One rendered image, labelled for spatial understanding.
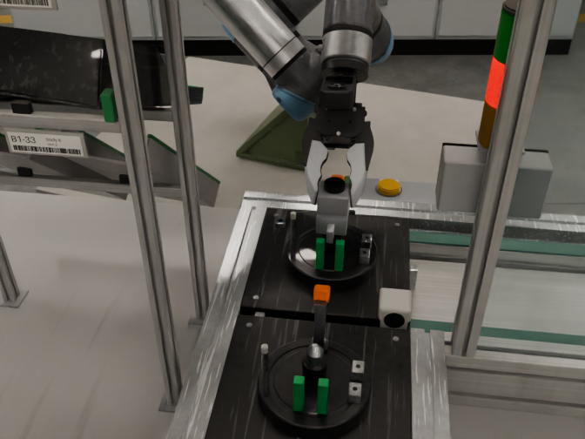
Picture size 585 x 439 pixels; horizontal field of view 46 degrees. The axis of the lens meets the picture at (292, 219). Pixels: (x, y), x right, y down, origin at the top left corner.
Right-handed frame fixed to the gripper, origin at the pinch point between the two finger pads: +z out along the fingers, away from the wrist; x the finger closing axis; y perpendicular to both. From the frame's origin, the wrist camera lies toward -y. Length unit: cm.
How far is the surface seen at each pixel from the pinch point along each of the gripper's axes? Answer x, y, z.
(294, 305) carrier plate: 4.3, 1.3, 15.8
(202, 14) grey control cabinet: 94, 262, -144
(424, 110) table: -17, 68, -35
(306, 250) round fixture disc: 3.7, 6.9, 7.3
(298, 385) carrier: 1.4, -17.4, 24.9
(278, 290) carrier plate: 7.1, 3.2, 13.8
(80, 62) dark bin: 26.6, -29.0, -7.4
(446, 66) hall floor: -44, 284, -129
